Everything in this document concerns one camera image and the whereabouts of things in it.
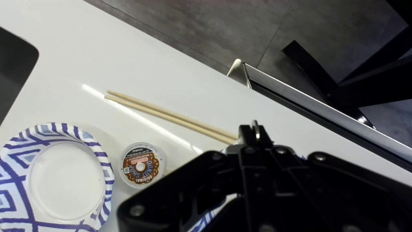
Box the black metal stand frame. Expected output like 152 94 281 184
281 24 412 130

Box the black sink basin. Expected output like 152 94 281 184
0 25 42 126

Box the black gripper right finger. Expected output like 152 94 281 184
257 121 412 232

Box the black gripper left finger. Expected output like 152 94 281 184
117 123 259 232

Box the wooden chopstick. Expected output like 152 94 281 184
107 88 240 140
103 94 237 145

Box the long silver cabinet handle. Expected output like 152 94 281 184
226 56 412 172

